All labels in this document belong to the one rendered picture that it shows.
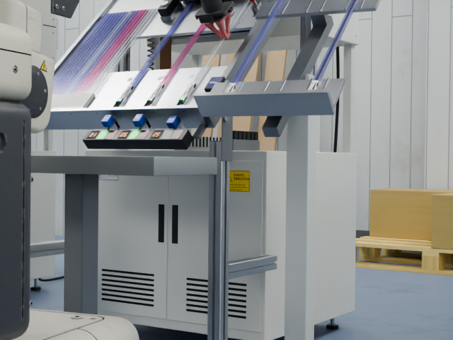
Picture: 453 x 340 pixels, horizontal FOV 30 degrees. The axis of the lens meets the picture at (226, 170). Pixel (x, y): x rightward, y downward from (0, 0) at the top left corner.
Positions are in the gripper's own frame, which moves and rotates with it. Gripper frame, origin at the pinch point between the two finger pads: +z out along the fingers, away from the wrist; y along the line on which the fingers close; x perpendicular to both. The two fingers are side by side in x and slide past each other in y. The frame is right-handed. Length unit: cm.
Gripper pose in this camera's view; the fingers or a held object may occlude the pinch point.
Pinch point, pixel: (224, 36)
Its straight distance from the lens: 246.6
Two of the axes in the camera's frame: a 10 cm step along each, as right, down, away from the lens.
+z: 3.3, 7.8, 5.2
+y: -8.4, 0.0, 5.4
